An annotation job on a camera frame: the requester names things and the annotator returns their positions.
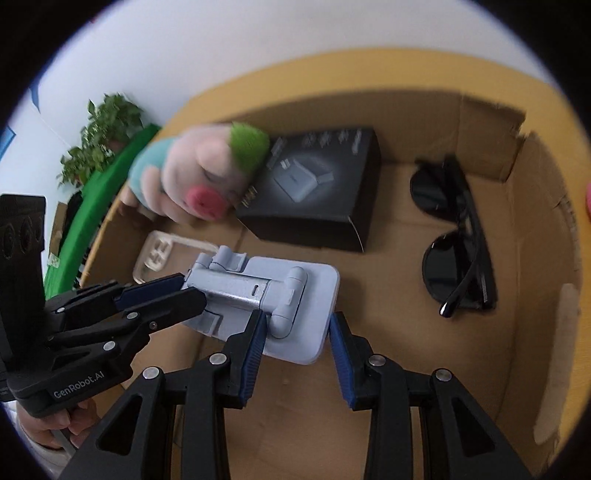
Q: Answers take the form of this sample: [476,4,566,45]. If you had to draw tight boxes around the large cardboard box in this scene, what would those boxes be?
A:
[73,87,584,478]

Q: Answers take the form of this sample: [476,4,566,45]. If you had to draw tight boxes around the left human hand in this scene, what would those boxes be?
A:
[16,399,100,449]

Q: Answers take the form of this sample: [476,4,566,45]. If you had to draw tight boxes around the small potted green plant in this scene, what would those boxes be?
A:
[56,141,114,187]

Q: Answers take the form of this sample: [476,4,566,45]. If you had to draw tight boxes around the white clear phone case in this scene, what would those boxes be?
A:
[132,230,218,284]

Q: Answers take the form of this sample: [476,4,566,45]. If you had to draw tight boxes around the black product box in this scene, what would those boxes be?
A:
[235,127,382,253]

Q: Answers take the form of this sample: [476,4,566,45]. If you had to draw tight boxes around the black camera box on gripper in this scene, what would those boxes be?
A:
[1,194,48,371]

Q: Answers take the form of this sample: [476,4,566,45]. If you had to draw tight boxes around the black sunglasses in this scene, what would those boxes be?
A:
[410,155,498,318]

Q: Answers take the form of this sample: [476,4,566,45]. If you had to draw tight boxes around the pig plush teal shirt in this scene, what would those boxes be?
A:
[120,122,270,224]

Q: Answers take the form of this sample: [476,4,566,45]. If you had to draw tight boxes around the pink plush toy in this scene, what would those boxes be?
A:
[585,182,591,221]

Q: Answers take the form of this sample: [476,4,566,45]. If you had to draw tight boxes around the green cloth covered table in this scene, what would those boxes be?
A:
[44,124,161,299]

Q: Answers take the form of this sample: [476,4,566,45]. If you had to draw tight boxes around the grey folding phone stand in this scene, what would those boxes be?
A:
[183,245,341,365]

